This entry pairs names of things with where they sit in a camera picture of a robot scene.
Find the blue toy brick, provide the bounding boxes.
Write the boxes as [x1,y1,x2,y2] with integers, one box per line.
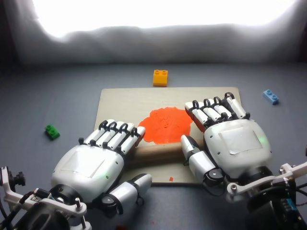
[262,89,280,105]

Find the orange toy block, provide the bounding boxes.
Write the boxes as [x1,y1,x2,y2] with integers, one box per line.
[153,69,169,87]

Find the white backdrop sheet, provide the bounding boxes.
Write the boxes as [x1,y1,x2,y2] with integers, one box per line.
[0,0,307,67]

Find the flat orange dough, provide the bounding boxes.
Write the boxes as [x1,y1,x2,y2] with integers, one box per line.
[137,107,195,146]

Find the wooden rolling pin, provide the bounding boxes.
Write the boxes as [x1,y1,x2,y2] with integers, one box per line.
[126,141,205,172]

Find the light wooden board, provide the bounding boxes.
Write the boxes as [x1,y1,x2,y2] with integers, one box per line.
[94,86,243,184]

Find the green toy brick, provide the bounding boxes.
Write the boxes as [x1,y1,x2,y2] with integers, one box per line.
[45,124,60,141]

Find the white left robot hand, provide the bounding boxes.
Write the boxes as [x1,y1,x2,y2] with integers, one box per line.
[51,119,153,218]

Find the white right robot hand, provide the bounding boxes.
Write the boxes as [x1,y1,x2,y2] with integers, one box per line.
[180,92,273,196]

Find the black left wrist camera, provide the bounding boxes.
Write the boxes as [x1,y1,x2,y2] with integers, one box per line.
[8,170,26,192]

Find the grey table cloth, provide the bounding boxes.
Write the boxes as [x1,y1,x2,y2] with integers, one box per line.
[0,62,307,230]

